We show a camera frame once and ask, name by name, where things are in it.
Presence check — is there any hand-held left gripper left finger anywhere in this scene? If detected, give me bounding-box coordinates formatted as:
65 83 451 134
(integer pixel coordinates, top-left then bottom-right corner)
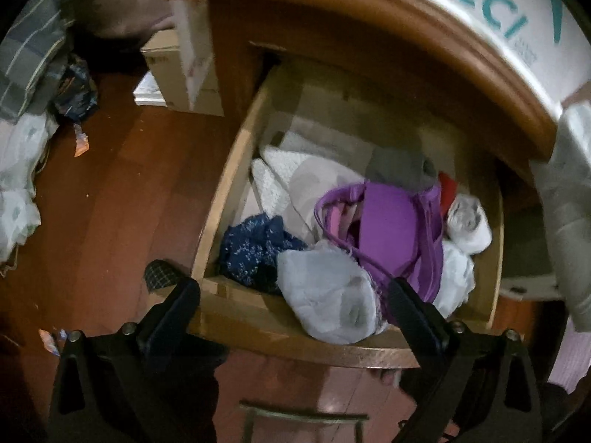
46 278 227 443

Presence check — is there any light blue sock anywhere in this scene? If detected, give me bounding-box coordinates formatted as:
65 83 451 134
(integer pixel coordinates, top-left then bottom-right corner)
276 240 389 344

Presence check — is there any grey ribbed sock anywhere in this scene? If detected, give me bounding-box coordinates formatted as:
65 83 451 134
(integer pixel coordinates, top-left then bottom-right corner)
367 148 439 191

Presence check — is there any striped grey bedding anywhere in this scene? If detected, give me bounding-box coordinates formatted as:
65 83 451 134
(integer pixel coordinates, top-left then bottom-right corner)
0 0 77 123

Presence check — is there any checked slipper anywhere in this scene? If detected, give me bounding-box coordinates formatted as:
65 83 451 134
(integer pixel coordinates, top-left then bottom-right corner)
144 260 183 293

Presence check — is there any white folded cloth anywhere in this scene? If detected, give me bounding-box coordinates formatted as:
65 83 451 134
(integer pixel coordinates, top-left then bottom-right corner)
250 144 370 241

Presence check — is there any dark snack bag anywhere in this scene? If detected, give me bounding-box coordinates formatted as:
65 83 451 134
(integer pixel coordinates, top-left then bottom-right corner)
51 53 100 123

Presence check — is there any red underwear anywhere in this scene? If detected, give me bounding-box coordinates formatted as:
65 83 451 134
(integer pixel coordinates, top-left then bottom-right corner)
438 172 459 217

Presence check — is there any white rolled sock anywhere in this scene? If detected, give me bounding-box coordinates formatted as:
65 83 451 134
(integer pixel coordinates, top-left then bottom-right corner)
445 194 494 254

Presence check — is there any wooden drawer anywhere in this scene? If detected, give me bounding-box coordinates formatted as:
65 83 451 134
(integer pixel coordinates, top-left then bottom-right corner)
191 62 506 370

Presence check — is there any brown fuzzy cloth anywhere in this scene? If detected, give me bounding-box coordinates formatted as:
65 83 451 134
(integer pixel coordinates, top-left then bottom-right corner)
71 0 176 38

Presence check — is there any white cardboard box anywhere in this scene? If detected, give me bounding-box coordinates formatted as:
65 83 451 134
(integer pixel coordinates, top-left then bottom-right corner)
170 0 225 117

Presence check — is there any pale pink checked cloth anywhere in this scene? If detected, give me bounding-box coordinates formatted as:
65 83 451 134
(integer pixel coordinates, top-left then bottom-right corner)
547 318 591 395

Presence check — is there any navy floral underwear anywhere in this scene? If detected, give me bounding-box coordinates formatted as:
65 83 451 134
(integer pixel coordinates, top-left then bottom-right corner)
218 213 308 293

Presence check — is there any colourful small wrapper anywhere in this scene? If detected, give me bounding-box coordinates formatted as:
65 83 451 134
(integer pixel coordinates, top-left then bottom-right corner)
39 327 68 356

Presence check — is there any white lace cloth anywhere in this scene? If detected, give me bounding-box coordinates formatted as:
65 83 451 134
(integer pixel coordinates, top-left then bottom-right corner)
431 240 476 319

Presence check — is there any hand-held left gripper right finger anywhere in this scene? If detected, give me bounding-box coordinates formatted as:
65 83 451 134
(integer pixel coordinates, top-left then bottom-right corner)
387 278 544 443

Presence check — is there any orange wrapper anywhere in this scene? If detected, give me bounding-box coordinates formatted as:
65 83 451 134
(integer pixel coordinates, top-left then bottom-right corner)
73 122 89 158

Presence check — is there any purple underwear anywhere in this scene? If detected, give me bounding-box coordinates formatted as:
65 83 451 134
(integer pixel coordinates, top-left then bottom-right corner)
314 181 446 328

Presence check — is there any floral white bedsheet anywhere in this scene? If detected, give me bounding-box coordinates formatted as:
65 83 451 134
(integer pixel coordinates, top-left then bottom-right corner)
0 111 58 278

